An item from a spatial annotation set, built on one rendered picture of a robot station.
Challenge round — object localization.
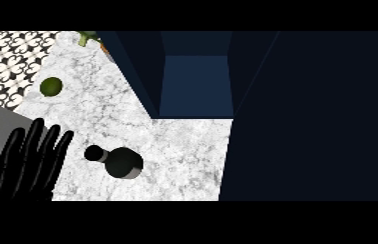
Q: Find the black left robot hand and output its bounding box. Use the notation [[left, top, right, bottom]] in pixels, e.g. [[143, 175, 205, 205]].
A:
[[0, 117, 75, 202]]

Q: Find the dark wine bottle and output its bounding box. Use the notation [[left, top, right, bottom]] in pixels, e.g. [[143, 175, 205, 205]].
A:
[[82, 144, 144, 180]]

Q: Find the dark blue open cabinet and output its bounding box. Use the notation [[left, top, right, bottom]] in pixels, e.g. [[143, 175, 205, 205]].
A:
[[95, 30, 280, 120]]

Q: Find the grey appliance block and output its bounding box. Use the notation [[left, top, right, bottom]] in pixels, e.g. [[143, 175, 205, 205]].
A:
[[0, 107, 50, 150]]

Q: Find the green avocado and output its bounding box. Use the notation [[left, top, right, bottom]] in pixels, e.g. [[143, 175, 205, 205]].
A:
[[38, 76, 64, 98]]

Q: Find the green potted plant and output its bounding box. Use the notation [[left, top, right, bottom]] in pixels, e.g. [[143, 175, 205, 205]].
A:
[[75, 30, 116, 63]]

